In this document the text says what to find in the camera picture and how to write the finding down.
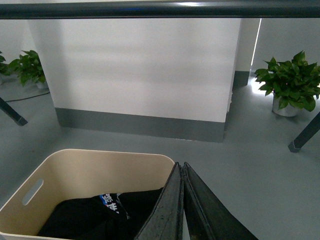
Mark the green potted plant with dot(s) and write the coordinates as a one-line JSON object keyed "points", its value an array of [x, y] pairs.
{"points": [[28, 68], [295, 84]]}

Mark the dark grey clothes rack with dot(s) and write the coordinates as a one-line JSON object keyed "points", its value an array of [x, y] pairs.
{"points": [[137, 124]]}

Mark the black printed t-shirt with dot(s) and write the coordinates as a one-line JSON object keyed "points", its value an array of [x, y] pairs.
{"points": [[109, 216]]}

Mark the green potted plant right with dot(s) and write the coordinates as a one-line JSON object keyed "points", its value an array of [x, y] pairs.
{"points": [[295, 84]]}

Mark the beige plastic laundry hamper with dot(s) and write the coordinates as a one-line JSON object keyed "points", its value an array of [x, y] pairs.
{"points": [[75, 174]]}

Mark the green plant far left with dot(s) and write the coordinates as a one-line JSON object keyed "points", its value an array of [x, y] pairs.
{"points": [[4, 72]]}

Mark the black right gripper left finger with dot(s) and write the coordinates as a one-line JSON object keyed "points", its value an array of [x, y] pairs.
{"points": [[166, 219]]}

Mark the green potted plant left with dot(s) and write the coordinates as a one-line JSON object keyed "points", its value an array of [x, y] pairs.
{"points": [[28, 68]]}

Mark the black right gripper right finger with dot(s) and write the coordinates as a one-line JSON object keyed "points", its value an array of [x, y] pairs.
{"points": [[206, 216]]}

